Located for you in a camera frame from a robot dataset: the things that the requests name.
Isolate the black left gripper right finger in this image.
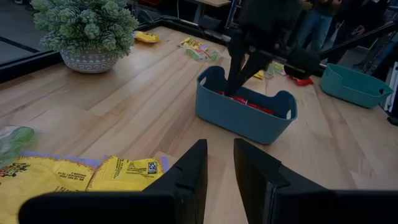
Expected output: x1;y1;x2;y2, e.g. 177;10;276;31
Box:
233;138;398;224

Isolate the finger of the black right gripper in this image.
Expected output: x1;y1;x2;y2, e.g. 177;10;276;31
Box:
225;30;249;97
238;52;273;91

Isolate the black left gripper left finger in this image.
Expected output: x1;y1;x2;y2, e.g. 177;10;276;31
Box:
17;139;208;224

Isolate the clear green candy pack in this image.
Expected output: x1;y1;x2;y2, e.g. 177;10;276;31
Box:
264;60;285;77
185;46;223;62
0;125;35;169

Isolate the blue-grey plastic bin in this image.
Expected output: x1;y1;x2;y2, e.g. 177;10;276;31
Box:
195;65;299;146

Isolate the teal plastic bin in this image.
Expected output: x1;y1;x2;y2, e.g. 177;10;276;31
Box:
320;63;394;110

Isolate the person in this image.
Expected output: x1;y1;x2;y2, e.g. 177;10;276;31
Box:
292;0;343;54
326;0;391;65

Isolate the silver aluminium extrusion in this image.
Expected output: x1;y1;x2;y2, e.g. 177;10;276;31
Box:
384;62;398;113

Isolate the artificial green potted plant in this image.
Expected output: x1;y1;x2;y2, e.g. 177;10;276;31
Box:
30;0;140;74

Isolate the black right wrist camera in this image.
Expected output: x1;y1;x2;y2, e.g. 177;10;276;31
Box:
283;47;322;80

